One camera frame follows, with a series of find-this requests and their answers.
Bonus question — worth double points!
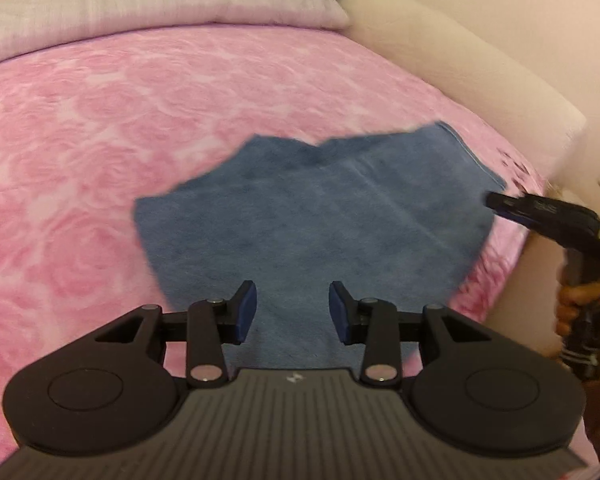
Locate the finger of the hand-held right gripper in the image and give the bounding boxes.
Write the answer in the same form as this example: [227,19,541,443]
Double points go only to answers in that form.
[485,191,537,224]

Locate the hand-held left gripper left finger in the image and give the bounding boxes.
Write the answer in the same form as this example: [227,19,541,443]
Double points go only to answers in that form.
[94,280,258,390]

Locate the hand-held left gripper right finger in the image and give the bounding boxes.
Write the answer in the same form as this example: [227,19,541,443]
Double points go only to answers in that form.
[328,281,487,387]

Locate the blue denim jeans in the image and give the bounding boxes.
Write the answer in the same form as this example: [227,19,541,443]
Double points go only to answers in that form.
[132,120,507,372]

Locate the person's right hand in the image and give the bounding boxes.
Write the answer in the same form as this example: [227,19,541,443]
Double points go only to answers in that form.
[555,280,600,342]

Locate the white pillow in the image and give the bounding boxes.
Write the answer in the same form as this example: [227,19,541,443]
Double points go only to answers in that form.
[340,0,589,357]

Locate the pink floral blanket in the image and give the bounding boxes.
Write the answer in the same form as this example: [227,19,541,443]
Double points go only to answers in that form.
[0,22,552,467]

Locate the pale lilac ribbed quilt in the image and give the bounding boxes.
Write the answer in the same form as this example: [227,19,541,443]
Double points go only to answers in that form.
[0,0,351,69]

